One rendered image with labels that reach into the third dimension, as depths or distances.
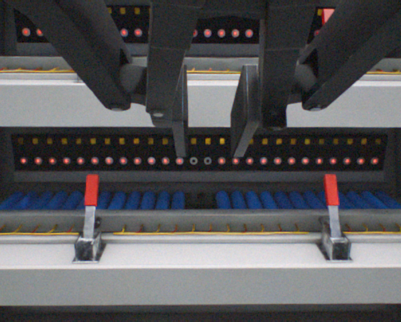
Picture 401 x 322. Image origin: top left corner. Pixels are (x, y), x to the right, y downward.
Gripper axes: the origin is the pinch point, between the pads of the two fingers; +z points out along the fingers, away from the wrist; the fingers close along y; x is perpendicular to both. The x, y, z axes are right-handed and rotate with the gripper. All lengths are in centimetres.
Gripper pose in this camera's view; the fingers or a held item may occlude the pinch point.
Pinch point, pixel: (211, 117)
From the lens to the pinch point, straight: 22.8
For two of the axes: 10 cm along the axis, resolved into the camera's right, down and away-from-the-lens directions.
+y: 10.0, 0.0, 0.2
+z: -0.2, 2.4, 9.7
